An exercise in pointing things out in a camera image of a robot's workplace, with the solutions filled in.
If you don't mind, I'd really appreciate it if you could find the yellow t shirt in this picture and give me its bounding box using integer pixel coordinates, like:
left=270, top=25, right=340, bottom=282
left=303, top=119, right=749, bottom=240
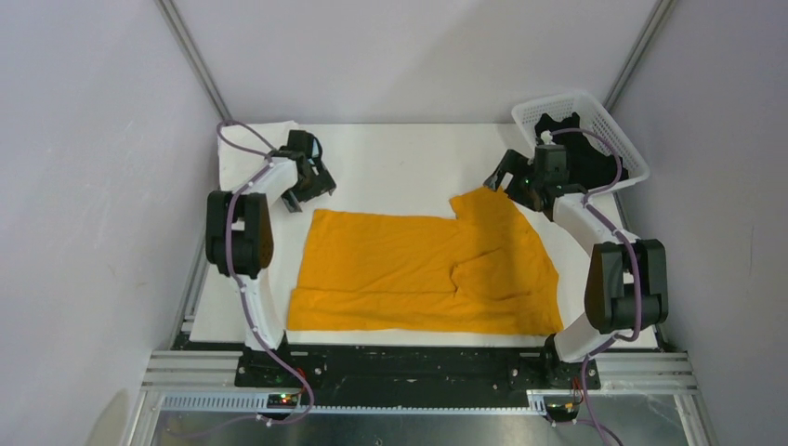
left=286, top=188, right=563, bottom=336

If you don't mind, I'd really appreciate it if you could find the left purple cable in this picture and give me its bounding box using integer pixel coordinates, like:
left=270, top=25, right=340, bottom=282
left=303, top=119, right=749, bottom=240
left=215, top=120, right=316, bottom=429

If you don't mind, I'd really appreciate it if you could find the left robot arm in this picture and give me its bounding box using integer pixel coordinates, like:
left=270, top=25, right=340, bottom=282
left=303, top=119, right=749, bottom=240
left=204, top=122, right=336, bottom=350

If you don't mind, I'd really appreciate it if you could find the black t shirt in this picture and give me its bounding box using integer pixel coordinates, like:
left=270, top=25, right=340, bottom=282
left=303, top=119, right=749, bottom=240
left=534, top=112, right=629, bottom=190

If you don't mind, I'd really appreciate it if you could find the right controller board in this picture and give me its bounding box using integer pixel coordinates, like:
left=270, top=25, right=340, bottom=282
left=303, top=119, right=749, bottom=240
left=544, top=400, right=580, bottom=426

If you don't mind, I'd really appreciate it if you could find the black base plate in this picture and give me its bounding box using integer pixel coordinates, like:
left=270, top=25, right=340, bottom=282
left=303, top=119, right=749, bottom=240
left=234, top=345, right=601, bottom=409

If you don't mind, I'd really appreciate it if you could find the controller board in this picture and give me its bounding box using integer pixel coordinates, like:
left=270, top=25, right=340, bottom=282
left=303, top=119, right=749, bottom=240
left=544, top=400, right=580, bottom=426
left=266, top=393, right=300, bottom=410

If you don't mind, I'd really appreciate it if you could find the folded white t shirt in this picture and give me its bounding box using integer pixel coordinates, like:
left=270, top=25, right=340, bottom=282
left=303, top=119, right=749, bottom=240
left=217, top=121, right=301, bottom=190

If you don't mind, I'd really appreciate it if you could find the white plastic basket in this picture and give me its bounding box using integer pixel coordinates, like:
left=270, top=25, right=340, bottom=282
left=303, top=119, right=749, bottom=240
left=511, top=90, right=650, bottom=190

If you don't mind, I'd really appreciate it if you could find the left controller board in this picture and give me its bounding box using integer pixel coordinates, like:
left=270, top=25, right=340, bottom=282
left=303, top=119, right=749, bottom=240
left=266, top=393, right=300, bottom=410

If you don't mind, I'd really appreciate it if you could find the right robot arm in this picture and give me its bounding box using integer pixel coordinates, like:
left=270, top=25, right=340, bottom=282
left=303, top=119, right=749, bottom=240
left=483, top=145, right=669, bottom=388

